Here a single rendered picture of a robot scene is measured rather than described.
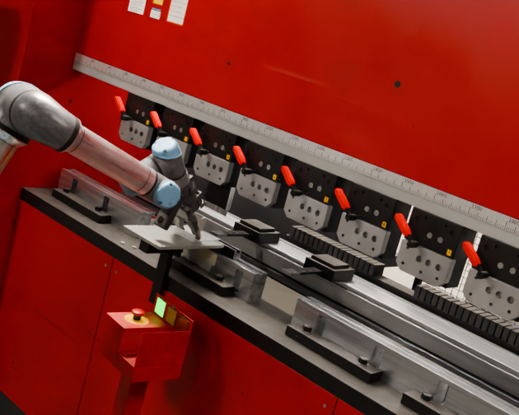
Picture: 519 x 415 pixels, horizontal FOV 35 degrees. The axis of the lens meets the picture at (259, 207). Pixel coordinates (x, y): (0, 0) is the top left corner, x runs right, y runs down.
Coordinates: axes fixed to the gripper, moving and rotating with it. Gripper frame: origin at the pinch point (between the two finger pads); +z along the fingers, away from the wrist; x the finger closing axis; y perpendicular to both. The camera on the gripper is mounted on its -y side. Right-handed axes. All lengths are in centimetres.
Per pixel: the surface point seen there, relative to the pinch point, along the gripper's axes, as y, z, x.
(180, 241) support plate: -5.8, -3.9, -2.7
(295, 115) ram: 32, -32, -24
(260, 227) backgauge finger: 25.0, 17.5, -4.9
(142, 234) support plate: -12.4, -9.5, 4.9
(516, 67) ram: 44, -58, -84
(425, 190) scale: 23, -30, -71
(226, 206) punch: 13.8, -2.3, -4.3
